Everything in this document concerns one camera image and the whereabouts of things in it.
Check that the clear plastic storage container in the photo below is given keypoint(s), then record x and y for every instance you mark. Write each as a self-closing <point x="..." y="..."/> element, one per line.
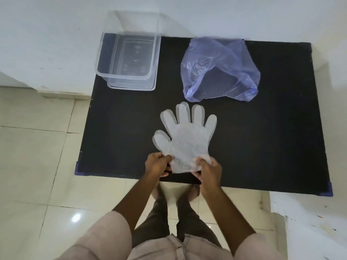
<point x="124" y="56"/>

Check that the translucent blue plastic bag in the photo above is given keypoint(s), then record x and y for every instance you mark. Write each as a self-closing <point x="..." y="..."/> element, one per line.
<point x="217" y="70"/>

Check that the person's right foot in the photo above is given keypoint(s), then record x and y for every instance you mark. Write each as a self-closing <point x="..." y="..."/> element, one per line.
<point x="188" y="194"/>

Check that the beige shirt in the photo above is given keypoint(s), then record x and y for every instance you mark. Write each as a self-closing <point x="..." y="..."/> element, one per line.
<point x="108" y="238"/>

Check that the person's left hand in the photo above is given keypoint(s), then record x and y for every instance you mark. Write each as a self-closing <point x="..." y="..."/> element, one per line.
<point x="154" y="163"/>

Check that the person's left forearm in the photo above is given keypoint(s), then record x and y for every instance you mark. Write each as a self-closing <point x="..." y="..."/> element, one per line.
<point x="135" y="200"/>

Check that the clear plastic disposable glove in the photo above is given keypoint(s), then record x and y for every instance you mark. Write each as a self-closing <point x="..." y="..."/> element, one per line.
<point x="187" y="138"/>

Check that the dark brown trousers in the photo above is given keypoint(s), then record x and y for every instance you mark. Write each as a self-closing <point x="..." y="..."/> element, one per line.
<point x="157" y="222"/>

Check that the purple table corner guard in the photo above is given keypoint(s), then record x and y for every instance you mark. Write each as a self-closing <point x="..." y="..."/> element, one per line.
<point x="327" y="190"/>
<point x="77" y="170"/>

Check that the person's right forearm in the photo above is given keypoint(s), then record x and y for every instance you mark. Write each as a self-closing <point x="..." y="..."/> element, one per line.
<point x="225" y="213"/>

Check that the person's right thumb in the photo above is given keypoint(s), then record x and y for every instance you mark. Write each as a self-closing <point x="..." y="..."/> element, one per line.
<point x="201" y="162"/>

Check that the person's right hand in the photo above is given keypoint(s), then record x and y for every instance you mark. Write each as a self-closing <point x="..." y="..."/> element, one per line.
<point x="211" y="170"/>

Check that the clear plastic container lid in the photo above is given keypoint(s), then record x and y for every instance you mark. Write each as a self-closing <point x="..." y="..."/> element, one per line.
<point x="130" y="86"/>

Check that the person's left thumb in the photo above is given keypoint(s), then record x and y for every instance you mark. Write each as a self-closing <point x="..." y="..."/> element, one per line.
<point x="166" y="157"/>

